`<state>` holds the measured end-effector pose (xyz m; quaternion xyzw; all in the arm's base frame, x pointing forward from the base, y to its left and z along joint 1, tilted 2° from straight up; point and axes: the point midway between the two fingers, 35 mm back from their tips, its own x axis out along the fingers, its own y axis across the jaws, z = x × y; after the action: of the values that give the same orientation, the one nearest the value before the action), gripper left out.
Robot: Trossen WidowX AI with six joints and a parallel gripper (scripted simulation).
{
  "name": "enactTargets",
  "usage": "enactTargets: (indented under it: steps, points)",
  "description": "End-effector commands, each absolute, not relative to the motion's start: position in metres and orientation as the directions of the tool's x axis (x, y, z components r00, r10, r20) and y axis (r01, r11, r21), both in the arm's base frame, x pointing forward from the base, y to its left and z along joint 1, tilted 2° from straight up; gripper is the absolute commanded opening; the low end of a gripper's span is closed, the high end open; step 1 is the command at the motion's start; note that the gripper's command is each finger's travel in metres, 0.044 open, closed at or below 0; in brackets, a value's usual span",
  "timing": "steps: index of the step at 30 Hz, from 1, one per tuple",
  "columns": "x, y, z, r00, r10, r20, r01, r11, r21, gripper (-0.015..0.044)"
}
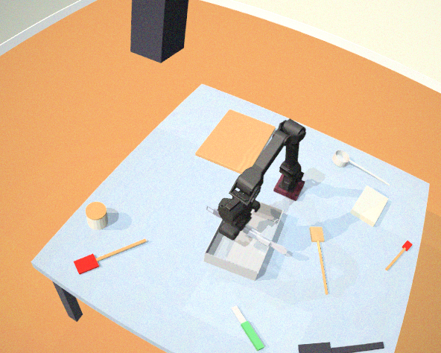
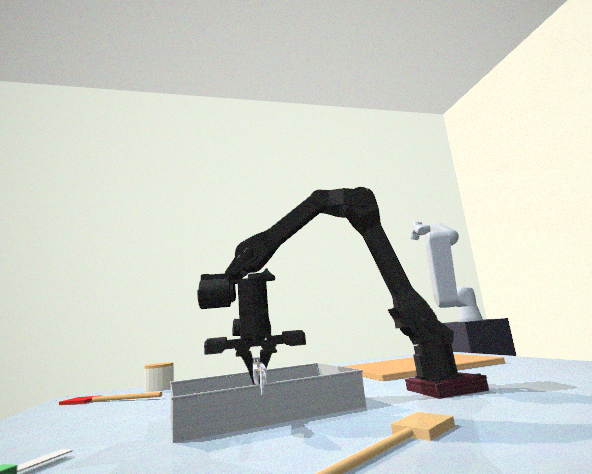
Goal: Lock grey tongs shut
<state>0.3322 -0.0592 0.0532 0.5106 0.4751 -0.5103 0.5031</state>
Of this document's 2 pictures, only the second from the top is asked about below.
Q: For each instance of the small tan cylinder with orange top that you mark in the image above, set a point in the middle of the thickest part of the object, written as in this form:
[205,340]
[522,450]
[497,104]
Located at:
[158,376]

